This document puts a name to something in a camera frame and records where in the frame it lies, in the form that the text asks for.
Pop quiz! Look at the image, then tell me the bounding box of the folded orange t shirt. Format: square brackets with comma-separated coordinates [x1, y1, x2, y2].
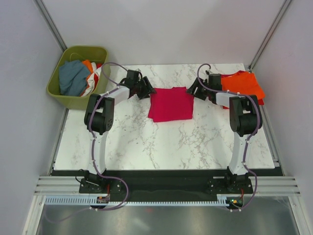
[220, 72, 266, 98]

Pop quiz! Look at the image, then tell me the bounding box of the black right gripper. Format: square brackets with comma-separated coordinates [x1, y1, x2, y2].
[186, 77, 212, 101]

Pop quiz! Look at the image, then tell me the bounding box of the folded red t shirt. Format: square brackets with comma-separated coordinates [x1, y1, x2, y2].
[220, 70, 266, 110]

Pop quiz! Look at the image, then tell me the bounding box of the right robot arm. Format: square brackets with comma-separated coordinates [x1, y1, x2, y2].
[187, 74, 263, 193]

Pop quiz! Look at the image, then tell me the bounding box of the left aluminium frame post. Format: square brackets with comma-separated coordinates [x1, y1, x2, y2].
[33, 0, 67, 51]

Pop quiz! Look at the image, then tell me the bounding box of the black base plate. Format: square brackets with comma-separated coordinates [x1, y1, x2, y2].
[79, 170, 253, 202]

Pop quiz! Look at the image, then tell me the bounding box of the olive green plastic bin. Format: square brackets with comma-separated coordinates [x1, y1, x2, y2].
[46, 46, 108, 110]

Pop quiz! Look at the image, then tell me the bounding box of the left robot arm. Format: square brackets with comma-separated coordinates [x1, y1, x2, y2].
[84, 70, 156, 192]

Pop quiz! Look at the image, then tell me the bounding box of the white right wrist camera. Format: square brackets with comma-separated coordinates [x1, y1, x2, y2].
[205, 70, 213, 76]

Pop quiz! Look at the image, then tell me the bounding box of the magenta t shirt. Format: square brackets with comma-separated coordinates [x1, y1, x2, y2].
[148, 87, 194, 123]

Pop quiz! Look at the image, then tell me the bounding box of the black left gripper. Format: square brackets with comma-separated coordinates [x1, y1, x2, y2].
[134, 77, 156, 100]

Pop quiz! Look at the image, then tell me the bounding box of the white slotted cable duct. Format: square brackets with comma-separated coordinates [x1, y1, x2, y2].
[45, 195, 231, 207]

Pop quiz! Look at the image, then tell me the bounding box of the aluminium frame post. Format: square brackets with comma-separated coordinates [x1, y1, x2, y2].
[33, 0, 67, 51]
[245, 0, 293, 72]

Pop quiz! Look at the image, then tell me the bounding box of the aluminium rail profile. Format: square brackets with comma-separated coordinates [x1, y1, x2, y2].
[34, 176, 300, 196]

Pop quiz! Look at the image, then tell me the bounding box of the grey blue t shirt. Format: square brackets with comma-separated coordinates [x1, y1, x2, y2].
[59, 60, 91, 96]

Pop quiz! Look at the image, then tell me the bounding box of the right aluminium frame post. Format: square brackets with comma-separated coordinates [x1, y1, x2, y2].
[245, 0, 293, 72]

